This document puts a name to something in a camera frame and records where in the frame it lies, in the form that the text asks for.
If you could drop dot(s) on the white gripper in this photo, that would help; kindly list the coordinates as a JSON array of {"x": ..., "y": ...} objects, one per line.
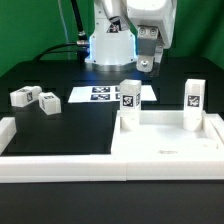
[{"x": 150, "y": 17}]

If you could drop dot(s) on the white sheet with fiducial tags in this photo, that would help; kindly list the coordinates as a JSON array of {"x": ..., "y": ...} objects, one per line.
[{"x": 105, "y": 94}]

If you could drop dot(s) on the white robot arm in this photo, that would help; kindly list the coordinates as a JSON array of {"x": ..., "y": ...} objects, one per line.
[{"x": 131, "y": 32}]

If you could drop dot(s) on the white square tabletop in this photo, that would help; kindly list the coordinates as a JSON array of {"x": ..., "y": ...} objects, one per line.
[{"x": 161, "y": 136}]

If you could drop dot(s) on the white L-shaped obstacle fence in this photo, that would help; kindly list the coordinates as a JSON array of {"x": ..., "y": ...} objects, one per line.
[{"x": 96, "y": 167}]

